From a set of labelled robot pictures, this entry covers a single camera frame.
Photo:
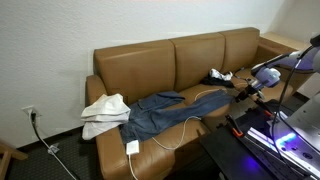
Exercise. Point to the brown leather couch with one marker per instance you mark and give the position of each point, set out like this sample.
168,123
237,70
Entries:
140,66

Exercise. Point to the wooden furniture leg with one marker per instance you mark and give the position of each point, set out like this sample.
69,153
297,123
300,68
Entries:
8,156

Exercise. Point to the white folded cloth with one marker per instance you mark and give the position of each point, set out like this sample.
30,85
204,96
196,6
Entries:
106,110

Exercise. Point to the small white floor tag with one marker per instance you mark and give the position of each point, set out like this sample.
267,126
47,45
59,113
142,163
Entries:
53,149

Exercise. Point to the blue denim trousers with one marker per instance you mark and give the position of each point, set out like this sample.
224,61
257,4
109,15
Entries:
150,116

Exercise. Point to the black orange clamp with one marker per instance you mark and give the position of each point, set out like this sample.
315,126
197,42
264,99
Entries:
233,126

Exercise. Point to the light wooden side table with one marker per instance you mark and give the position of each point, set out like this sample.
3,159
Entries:
283,40

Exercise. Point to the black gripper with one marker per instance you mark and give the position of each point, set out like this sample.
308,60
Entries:
268,77

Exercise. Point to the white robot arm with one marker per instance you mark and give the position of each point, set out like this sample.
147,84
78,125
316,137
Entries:
300,60

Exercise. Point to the metal base rail plate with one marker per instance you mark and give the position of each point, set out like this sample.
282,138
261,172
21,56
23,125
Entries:
263,140

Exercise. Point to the black robot table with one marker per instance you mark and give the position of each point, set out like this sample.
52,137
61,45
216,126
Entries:
230,160

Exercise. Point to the white power adapter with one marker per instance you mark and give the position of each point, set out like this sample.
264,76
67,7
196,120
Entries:
132,147

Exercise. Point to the black red clamp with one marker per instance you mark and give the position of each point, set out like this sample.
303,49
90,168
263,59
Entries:
265,108

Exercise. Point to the black crumpled garment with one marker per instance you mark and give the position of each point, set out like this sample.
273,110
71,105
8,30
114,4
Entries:
216,82

